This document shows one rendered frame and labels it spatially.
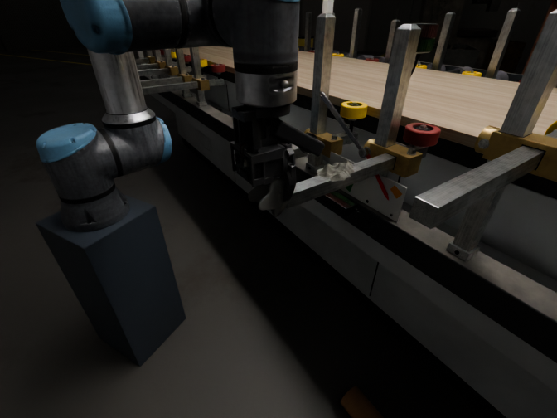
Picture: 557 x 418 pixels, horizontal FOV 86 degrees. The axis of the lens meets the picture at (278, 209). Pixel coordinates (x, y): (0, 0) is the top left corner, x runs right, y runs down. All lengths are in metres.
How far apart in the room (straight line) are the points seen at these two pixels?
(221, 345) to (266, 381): 0.24
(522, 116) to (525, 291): 0.32
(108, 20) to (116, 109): 0.57
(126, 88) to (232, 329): 0.99
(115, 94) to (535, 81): 0.92
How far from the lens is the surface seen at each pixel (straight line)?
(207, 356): 1.35
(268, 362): 1.31
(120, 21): 0.45
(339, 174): 0.60
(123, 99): 0.98
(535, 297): 0.74
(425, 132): 0.79
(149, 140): 1.01
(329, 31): 0.90
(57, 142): 0.96
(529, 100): 0.63
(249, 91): 0.43
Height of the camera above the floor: 1.14
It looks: 33 degrees down
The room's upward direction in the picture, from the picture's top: straight up
